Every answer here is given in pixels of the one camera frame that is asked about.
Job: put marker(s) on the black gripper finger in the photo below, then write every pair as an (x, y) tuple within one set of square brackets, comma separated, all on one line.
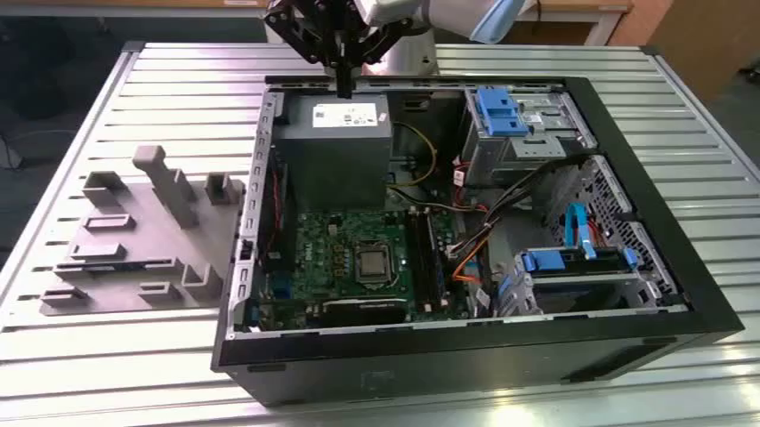
[(297, 40), (383, 44)]

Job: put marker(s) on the RAM stick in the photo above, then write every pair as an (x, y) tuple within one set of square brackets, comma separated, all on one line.
[(442, 276), (120, 267)]

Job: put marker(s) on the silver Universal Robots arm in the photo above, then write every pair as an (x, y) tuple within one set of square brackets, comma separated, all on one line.
[(410, 53)]

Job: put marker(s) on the black RAM slot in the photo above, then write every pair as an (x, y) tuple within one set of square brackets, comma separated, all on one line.
[(430, 262), (416, 258)]

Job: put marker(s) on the blue drive latch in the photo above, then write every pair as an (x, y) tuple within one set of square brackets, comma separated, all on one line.
[(502, 111)]

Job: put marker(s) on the grey power supply unit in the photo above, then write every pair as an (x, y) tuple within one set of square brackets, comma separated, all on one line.
[(333, 169)]

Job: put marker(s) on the silver drive cage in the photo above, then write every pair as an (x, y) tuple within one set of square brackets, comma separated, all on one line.
[(535, 147)]

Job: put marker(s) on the black case fan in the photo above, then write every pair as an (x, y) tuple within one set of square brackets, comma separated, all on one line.
[(283, 231)]

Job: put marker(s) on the green motherboard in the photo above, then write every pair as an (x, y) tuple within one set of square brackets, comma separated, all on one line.
[(321, 231)]

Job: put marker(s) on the black office chair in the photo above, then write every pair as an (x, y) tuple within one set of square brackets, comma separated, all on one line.
[(36, 66)]

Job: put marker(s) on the silver CPU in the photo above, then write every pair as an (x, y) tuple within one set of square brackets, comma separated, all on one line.
[(373, 263)]

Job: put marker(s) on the locking lever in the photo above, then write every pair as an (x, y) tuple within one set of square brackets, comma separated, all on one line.
[(396, 276)]

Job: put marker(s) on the grey parts rack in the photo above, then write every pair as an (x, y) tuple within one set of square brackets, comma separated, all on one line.
[(154, 249)]

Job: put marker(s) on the brown wooden cabinet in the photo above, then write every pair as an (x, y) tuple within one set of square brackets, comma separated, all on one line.
[(701, 35)]

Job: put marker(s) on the hard disk in blue carrier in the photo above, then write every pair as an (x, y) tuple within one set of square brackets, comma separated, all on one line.
[(543, 261)]

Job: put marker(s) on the black graphics card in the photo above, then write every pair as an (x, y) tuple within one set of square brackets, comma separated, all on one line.
[(363, 311)]

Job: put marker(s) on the silver disk bay cage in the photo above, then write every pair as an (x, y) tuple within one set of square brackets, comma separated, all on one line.
[(594, 279)]

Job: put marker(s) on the black PC case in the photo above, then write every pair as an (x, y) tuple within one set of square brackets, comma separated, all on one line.
[(475, 356)]

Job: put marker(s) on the wooden desk white frame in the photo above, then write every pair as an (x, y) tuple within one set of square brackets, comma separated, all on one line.
[(606, 26)]

